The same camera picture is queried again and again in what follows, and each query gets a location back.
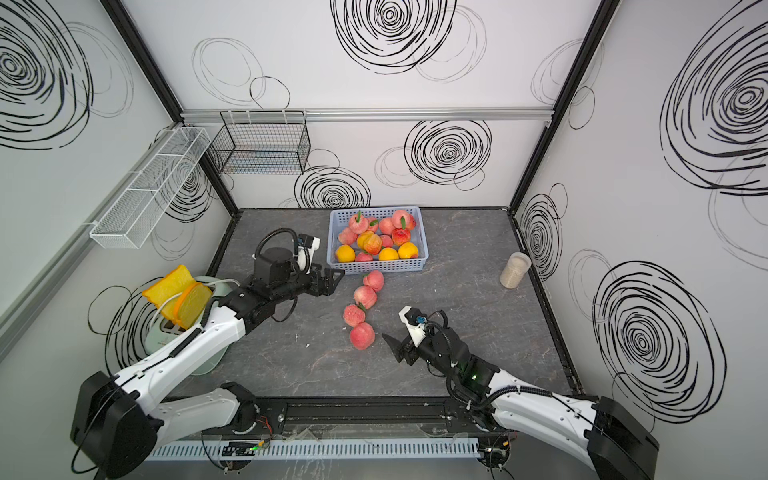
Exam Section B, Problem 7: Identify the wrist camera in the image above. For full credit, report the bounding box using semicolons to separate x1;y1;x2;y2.
297;234;321;271
399;306;427;347

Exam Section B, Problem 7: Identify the black wire wall basket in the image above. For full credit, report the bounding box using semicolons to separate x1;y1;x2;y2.
209;110;311;175

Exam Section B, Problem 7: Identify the yellow toast slice front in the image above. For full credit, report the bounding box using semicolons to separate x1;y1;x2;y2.
171;283;212;329

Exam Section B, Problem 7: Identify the yellow toast slice rear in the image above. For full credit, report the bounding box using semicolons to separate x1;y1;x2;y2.
142;265;196;320

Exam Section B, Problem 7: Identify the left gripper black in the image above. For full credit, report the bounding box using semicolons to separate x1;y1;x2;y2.
273;262;346;307

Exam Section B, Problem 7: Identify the yellow toast slice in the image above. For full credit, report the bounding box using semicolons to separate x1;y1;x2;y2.
142;265;196;320
171;283;212;329

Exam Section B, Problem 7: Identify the grey slotted cable duct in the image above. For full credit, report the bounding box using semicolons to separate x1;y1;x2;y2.
147;438;481;463

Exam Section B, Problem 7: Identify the pink peach with leaf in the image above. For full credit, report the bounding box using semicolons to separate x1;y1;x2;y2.
348;211;369;235

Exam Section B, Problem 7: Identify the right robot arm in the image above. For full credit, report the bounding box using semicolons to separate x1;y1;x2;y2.
382;322;659;479

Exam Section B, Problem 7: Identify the mint green toaster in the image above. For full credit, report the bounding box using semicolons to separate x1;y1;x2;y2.
143;275;241;377

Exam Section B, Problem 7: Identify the frosted plastic cup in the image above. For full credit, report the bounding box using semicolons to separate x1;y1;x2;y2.
499;252;532;289

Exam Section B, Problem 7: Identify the light blue plastic basket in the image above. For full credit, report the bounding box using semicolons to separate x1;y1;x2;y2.
326;206;430;274

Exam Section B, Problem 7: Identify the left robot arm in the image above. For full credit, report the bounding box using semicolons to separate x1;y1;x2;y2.
70;246;345;479

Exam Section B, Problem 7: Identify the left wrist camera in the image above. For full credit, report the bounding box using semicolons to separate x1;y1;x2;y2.
297;234;321;271

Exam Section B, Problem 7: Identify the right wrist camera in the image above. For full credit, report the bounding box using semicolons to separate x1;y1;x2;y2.
399;306;427;347

